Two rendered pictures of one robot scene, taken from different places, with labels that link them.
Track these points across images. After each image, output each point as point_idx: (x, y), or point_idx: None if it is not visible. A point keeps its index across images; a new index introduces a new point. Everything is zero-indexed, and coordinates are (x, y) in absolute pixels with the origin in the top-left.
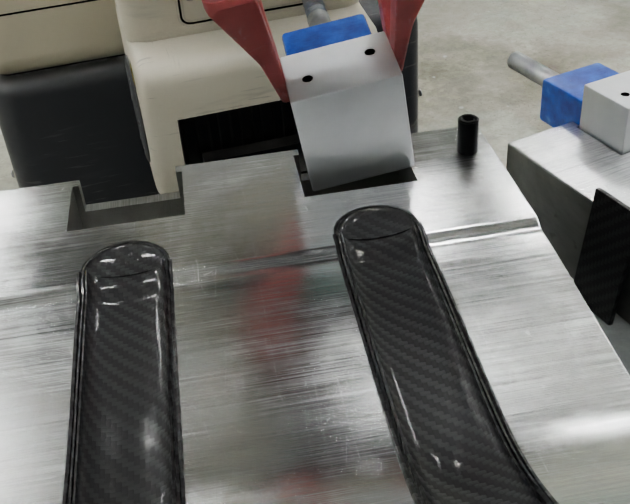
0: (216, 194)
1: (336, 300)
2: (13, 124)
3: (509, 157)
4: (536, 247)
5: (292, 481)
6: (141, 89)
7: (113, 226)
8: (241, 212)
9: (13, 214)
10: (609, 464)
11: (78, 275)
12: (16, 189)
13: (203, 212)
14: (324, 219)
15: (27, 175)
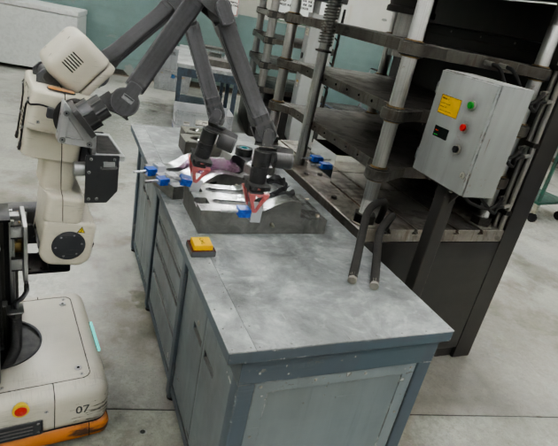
0: (201, 196)
1: (220, 193)
2: None
3: (174, 188)
4: (212, 184)
5: (244, 197)
6: (95, 228)
7: (208, 201)
8: (205, 195)
9: (205, 206)
10: (241, 187)
11: (219, 203)
12: (199, 206)
13: (205, 196)
14: (207, 191)
15: None
